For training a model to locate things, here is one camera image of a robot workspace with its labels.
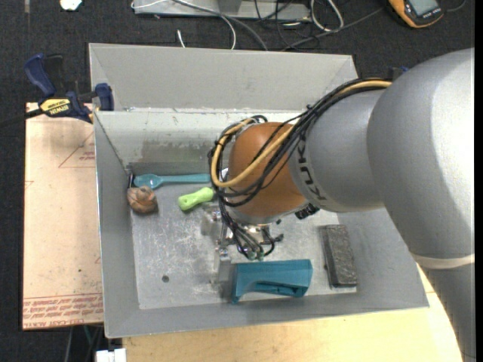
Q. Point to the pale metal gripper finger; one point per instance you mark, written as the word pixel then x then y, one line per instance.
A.
pixel 210 224
pixel 225 272

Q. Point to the grey metal bin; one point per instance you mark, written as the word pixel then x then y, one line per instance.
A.
pixel 181 240

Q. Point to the teal plastic spray bottle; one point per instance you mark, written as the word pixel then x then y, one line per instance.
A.
pixel 275 275

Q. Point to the teal plastic spoon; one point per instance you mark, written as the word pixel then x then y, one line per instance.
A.
pixel 166 179

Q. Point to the brown snail shell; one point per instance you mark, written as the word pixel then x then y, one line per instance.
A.
pixel 142 200

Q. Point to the dark green flat block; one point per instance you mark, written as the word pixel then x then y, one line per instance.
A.
pixel 339 256

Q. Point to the brown cardboard board, red print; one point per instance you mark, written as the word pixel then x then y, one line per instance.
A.
pixel 60 217

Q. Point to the black cylinder on white bracket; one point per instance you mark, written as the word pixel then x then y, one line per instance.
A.
pixel 306 212

